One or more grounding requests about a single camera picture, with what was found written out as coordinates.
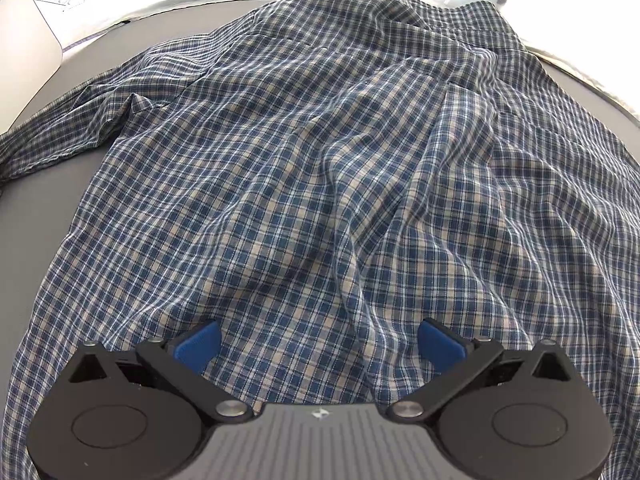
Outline white rounded board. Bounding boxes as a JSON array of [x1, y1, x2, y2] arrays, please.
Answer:
[[0, 0, 66, 137]]

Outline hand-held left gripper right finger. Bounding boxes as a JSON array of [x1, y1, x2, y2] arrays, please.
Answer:
[[387, 317, 588, 421]]

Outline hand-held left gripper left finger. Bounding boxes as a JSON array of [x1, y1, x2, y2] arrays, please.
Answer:
[[69, 319, 252, 421]]

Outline blue checked shirt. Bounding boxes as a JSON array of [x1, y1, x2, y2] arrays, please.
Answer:
[[0, 0, 640, 480]]

